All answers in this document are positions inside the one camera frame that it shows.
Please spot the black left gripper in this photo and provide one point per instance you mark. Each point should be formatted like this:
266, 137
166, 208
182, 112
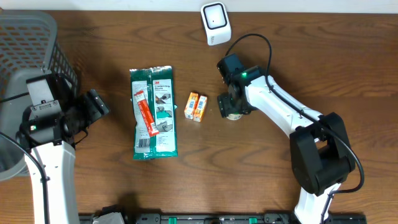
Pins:
96, 106

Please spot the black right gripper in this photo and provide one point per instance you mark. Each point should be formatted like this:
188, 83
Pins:
226, 108

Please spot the green lid spice jar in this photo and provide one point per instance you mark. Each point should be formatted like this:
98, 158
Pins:
234, 116

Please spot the orange small box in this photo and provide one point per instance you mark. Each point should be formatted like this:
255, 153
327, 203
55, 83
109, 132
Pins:
200, 109
191, 105

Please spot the red white snack stick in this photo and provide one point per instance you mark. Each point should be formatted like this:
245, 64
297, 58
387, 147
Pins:
146, 114

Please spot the green white snack bag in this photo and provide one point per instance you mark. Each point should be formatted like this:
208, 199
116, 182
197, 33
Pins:
152, 96

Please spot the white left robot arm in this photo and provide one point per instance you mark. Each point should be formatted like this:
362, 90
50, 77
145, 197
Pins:
47, 131

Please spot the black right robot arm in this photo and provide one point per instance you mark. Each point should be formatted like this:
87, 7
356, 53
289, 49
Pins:
319, 148

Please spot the white barcode scanner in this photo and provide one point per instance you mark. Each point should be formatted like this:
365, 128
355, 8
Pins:
216, 23

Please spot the grey plastic basket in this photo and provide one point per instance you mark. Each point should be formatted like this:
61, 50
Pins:
29, 48

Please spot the black mounting rail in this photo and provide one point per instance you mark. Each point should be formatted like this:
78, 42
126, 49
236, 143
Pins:
275, 217

